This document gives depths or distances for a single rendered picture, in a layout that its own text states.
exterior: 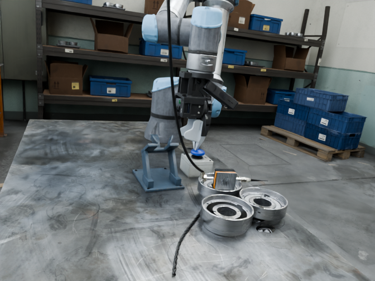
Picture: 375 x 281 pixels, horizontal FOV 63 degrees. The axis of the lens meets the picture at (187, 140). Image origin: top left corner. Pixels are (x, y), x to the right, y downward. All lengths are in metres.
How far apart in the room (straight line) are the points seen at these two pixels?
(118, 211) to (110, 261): 0.16
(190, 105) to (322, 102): 3.73
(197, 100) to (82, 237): 0.42
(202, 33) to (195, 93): 0.15
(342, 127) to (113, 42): 3.00
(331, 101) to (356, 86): 0.97
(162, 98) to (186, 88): 0.31
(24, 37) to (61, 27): 0.50
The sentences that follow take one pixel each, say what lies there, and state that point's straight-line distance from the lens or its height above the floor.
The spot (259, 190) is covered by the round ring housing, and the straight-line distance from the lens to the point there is 0.75.
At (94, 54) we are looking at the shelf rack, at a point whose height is 0.96.
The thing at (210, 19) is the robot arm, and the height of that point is 1.21.
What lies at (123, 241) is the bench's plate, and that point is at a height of 0.80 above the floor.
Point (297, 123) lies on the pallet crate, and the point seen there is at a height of 0.30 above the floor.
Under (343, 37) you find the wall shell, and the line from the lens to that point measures 5.65.
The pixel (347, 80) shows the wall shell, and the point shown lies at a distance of 5.42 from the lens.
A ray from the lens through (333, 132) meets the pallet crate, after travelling 4.33.
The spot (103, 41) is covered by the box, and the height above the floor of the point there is 1.12.
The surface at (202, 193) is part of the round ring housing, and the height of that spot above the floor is 0.82.
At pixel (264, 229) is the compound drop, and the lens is 0.67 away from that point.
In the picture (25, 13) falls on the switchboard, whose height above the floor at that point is 1.34.
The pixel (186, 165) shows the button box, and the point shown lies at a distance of 0.85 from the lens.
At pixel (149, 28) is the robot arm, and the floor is 1.18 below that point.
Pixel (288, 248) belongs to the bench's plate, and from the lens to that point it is 0.64.
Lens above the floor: 1.13
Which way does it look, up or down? 16 degrees down
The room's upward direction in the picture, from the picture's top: 7 degrees clockwise
